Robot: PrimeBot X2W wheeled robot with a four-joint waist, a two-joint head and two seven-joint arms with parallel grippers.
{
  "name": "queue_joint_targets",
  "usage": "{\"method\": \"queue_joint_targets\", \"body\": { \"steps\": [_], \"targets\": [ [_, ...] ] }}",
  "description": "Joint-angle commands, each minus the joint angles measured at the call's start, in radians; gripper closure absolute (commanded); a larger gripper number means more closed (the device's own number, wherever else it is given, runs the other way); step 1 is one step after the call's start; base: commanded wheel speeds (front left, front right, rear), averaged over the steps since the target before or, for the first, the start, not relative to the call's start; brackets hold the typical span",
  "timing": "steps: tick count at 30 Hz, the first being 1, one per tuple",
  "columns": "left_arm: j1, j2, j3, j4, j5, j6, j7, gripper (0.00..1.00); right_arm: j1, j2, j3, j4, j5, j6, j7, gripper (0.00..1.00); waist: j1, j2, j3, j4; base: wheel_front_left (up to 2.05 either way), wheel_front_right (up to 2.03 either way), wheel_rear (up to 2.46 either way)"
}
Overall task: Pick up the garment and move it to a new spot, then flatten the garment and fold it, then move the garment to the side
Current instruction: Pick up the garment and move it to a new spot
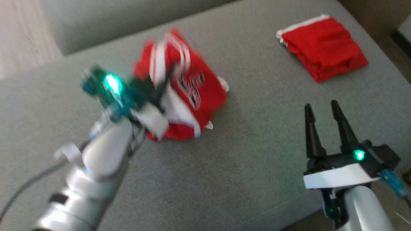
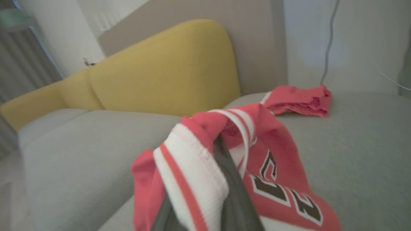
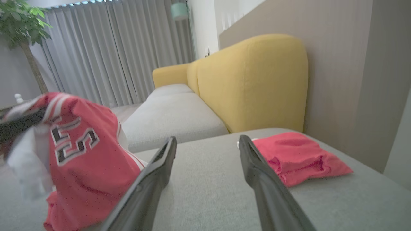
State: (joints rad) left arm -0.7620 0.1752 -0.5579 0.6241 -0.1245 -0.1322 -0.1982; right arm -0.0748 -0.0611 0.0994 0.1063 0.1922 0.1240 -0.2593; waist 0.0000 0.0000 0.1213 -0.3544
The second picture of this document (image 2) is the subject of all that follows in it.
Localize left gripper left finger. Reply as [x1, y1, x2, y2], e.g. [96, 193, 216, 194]
[151, 192, 188, 231]

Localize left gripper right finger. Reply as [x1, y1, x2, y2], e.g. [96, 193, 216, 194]
[214, 135, 265, 231]

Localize red white lettered jersey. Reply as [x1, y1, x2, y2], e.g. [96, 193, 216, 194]
[131, 103, 342, 231]

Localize red shorts with white stripe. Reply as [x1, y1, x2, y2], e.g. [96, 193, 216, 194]
[259, 85, 333, 118]

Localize small grey sofa seat cushion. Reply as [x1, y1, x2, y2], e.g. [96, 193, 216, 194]
[18, 108, 193, 231]

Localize large grey sofa seat cushion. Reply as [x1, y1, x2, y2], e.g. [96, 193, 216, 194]
[96, 91, 411, 231]

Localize wide yellow sofa backrest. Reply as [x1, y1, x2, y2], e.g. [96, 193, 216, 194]
[89, 19, 242, 117]

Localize taupe upholstered panel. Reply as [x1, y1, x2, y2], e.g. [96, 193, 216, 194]
[97, 0, 288, 96]

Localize narrow yellow sofa backrest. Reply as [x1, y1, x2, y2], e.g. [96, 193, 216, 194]
[0, 68, 105, 131]

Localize grey ribbed radiator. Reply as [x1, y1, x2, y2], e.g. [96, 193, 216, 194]
[0, 26, 63, 103]

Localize grey hanging cable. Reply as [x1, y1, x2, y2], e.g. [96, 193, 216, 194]
[320, 0, 340, 86]

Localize thin white cable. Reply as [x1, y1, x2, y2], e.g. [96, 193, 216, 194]
[380, 72, 411, 91]

